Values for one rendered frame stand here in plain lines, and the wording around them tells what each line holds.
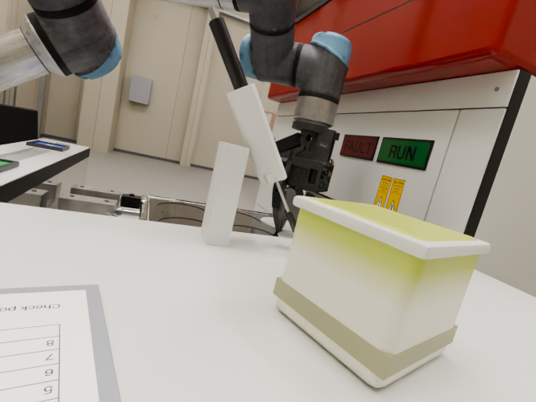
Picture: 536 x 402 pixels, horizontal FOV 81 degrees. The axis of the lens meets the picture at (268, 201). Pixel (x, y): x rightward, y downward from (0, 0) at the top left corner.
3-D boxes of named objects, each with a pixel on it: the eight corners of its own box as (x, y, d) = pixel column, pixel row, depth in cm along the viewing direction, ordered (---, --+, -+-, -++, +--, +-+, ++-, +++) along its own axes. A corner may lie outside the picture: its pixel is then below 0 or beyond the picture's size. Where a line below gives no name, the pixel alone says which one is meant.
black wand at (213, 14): (205, 7, 22) (221, 1, 23) (202, 13, 24) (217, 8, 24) (294, 238, 29) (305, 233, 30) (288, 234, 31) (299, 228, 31)
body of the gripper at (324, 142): (313, 195, 54) (331, 126, 52) (270, 183, 58) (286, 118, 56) (326, 195, 61) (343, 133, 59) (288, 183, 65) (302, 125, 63)
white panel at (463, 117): (260, 210, 121) (285, 104, 114) (433, 352, 46) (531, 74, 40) (252, 208, 120) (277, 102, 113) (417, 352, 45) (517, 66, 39)
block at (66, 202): (115, 215, 55) (117, 199, 54) (112, 221, 51) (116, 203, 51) (61, 209, 52) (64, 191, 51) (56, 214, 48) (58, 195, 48)
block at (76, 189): (120, 204, 62) (121, 190, 61) (117, 209, 59) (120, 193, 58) (72, 198, 59) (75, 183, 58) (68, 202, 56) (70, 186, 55)
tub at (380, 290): (344, 291, 23) (370, 202, 22) (451, 358, 17) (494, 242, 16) (265, 306, 18) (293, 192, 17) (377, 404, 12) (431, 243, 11)
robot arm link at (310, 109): (291, 93, 56) (307, 104, 63) (285, 119, 56) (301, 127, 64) (331, 99, 52) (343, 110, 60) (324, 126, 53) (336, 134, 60)
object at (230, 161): (256, 238, 31) (289, 101, 29) (269, 253, 27) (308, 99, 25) (195, 230, 29) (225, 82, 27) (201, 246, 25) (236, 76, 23)
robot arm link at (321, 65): (309, 42, 60) (353, 50, 59) (295, 100, 62) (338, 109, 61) (306, 25, 52) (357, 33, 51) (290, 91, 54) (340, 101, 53)
